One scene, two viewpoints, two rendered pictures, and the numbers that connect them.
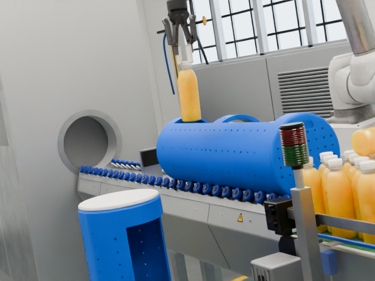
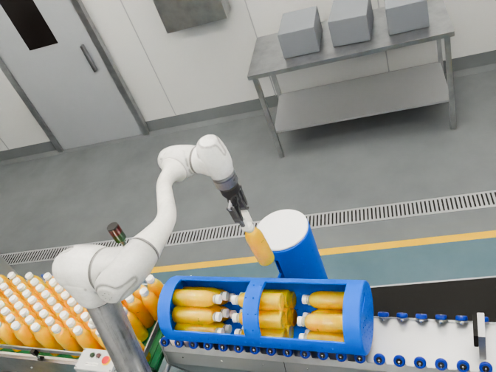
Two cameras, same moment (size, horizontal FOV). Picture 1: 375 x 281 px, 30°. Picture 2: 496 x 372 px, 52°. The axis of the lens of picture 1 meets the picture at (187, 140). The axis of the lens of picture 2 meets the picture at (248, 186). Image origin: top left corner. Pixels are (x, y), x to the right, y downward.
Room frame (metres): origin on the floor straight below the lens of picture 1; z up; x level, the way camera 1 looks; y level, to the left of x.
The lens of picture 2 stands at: (3.90, -0.82, 2.83)
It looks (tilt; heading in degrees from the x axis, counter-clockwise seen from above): 38 degrees down; 147
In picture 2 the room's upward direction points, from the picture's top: 23 degrees counter-clockwise
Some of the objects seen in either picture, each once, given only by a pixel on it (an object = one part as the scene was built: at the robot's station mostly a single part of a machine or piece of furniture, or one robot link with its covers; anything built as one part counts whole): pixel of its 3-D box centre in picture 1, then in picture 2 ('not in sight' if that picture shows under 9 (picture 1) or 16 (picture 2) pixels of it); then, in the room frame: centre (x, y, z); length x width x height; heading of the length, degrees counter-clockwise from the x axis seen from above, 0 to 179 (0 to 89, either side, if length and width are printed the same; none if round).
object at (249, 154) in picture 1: (237, 151); (263, 311); (2.65, -0.18, 1.09); 0.88 x 0.28 x 0.28; 27
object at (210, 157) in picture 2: not in sight; (211, 156); (2.57, -0.05, 1.82); 0.13 x 0.11 x 0.16; 19
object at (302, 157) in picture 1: (295, 154); (118, 235); (1.70, -0.26, 1.18); 0.06 x 0.06 x 0.05
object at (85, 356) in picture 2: not in sight; (102, 365); (2.15, -0.76, 1.05); 0.20 x 0.10 x 0.10; 27
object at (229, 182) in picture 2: not in sight; (224, 178); (2.59, -0.04, 1.72); 0.09 x 0.09 x 0.06
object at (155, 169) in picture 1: (151, 164); (479, 336); (3.40, 0.19, 1.00); 0.10 x 0.04 x 0.15; 117
